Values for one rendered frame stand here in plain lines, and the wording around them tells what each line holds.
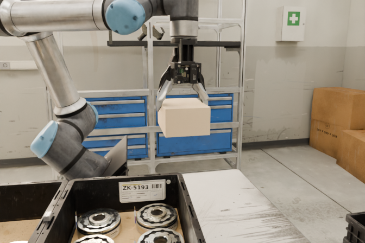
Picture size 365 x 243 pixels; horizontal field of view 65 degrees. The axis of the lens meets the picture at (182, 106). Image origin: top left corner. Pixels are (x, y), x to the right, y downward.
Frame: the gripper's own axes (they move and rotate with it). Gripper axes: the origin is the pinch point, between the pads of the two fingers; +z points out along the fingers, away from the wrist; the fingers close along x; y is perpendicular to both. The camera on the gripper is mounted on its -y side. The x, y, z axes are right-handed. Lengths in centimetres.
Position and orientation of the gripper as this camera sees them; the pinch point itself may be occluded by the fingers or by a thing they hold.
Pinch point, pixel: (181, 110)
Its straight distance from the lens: 81.6
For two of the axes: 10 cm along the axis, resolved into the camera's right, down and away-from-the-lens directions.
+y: 2.1, 2.0, -9.6
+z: -0.1, 9.8, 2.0
